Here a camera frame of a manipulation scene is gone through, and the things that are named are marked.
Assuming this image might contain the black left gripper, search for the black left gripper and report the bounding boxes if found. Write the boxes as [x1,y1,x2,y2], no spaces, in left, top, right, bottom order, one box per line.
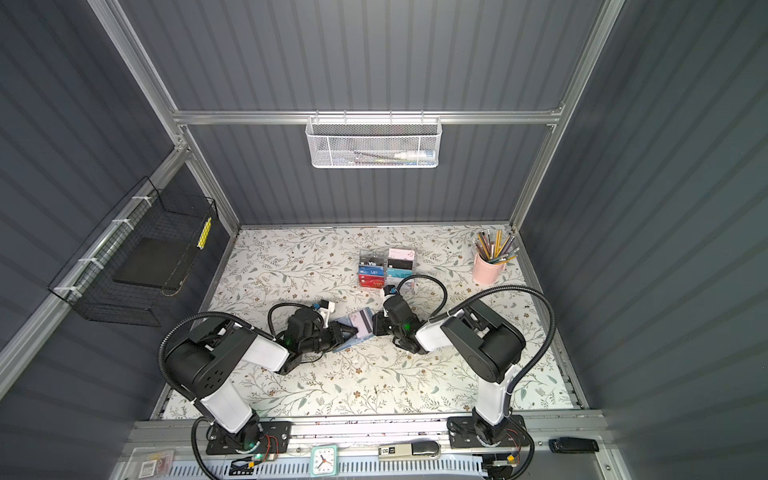
[300,321,359,357]

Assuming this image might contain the blue leather card holder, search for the blue leather card holder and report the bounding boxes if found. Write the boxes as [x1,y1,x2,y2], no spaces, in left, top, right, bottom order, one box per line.
[328,308,374,352]

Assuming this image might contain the clear acrylic card display stand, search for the clear acrylic card display stand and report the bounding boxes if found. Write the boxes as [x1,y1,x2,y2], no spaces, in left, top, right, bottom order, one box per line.
[357,248,416,289]

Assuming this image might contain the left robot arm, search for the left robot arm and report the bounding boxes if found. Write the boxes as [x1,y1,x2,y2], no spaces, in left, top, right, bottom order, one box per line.
[158,303,358,437]

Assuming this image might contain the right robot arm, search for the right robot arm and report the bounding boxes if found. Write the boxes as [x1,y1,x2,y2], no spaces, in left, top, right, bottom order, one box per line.
[373,294,526,427]

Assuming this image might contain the red VIP card in stand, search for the red VIP card in stand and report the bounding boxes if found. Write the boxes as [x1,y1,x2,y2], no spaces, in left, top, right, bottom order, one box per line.
[358,275,386,289]

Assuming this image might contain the teal VIP card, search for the teal VIP card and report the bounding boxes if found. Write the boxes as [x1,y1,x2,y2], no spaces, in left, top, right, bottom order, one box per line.
[387,268,413,279]

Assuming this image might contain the blue VIP card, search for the blue VIP card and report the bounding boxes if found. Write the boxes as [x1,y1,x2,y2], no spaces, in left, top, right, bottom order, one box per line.
[358,265,386,277]

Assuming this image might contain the black card with gold lines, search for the black card with gold lines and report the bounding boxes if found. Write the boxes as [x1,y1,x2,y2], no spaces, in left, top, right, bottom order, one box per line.
[387,258,413,271]

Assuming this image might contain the black VIP logo card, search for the black VIP logo card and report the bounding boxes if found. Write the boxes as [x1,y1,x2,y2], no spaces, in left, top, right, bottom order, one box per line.
[359,255,387,268]

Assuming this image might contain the pink VIP card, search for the pink VIP card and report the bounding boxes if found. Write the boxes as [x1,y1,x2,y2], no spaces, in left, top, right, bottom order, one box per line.
[388,248,416,261]

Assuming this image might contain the pink metal pencil bucket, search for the pink metal pencil bucket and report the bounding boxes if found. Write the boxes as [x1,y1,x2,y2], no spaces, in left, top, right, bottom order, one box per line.
[472,253,506,286]

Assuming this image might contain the small white desk clock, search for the small white desk clock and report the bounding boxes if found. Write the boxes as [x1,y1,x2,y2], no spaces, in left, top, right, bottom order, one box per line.
[310,445,339,478]

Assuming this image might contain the grey black handheld device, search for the grey black handheld device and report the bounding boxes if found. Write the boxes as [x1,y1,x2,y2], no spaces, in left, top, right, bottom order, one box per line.
[378,440,441,461]

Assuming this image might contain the markers in mesh basket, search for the markers in mesh basket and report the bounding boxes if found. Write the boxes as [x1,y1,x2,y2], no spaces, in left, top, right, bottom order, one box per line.
[344,150,438,167]

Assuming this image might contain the small label packet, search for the small label packet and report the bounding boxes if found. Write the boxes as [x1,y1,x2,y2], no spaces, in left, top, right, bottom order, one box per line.
[136,450,175,480]

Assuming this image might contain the black remote device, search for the black remote device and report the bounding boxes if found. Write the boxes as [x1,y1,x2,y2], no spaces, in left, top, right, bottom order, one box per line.
[548,437,600,454]

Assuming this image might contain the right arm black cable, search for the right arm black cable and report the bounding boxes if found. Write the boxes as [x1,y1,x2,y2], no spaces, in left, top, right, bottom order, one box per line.
[394,274,557,394]

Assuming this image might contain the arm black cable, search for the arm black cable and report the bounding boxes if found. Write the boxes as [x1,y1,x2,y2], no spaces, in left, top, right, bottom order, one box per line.
[394,274,557,394]
[157,301,316,480]

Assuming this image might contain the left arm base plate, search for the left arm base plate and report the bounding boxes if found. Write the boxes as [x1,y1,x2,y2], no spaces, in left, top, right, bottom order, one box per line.
[205,421,293,456]

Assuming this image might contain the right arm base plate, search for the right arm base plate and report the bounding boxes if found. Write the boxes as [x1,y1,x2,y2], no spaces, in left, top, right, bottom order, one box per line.
[446,415,531,450]

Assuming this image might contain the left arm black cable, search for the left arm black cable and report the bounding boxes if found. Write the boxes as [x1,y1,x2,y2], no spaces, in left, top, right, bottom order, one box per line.
[157,301,316,480]

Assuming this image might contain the white wire mesh basket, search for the white wire mesh basket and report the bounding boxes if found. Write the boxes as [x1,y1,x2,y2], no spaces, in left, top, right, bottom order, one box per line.
[305,118,443,169]

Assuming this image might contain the black wire wall basket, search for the black wire wall basket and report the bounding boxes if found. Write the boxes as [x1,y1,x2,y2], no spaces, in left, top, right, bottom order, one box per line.
[49,181,218,327]

